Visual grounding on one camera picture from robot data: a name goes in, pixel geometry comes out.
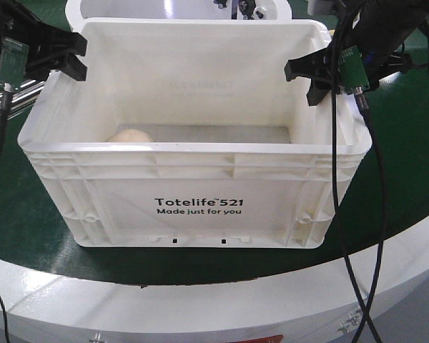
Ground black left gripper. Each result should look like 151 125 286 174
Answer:
0 1 88 81

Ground steel roller bars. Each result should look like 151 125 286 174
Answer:
0 80 46 119

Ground cream plush ball toy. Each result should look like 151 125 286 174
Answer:
107 129 153 143

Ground white inner conveyor ring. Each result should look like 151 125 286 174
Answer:
64 0 293 28

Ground right green circuit board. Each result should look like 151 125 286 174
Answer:
338 46 370 94

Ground left green circuit board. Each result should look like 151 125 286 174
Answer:
0 37 29 93

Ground white plastic tote box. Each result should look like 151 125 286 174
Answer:
18 18 371 249

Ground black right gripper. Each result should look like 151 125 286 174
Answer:
284 1 429 106

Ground white outer conveyor rim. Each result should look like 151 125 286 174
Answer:
0 203 429 343

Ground green circuit board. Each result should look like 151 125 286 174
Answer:
338 46 370 94
0 37 29 93

